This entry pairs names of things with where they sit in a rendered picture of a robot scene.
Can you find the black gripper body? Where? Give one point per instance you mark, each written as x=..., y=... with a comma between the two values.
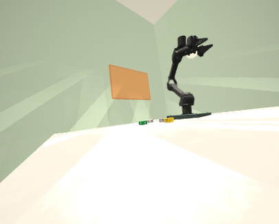
x=189, y=49

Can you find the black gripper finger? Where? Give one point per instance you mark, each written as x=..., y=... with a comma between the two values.
x=198, y=41
x=205, y=48

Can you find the small yellow block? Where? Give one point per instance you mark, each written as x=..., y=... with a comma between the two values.
x=167, y=120

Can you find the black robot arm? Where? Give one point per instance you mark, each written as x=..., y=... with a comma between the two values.
x=186, y=98

